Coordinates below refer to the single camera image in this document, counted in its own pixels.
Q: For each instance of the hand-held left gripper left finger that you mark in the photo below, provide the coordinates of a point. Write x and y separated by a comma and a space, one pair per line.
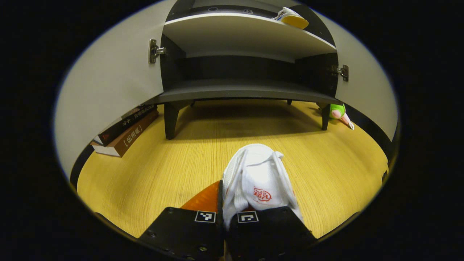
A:
188, 232

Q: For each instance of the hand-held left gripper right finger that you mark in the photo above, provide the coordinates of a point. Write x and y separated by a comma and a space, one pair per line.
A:
272, 232

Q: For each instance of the white shoe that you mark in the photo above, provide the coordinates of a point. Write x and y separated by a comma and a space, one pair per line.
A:
291, 18
257, 174

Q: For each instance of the white cabinet door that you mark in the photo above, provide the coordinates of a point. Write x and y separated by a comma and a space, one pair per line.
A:
108, 83
369, 90

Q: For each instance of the white shoe cabinet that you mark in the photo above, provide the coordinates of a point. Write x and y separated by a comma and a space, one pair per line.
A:
235, 36

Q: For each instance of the brown book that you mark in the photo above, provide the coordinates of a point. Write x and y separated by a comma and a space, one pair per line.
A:
134, 137

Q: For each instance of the black book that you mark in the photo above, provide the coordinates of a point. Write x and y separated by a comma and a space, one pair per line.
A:
123, 127

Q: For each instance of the green pink plush toy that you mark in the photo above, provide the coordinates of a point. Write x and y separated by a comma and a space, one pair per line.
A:
337, 110

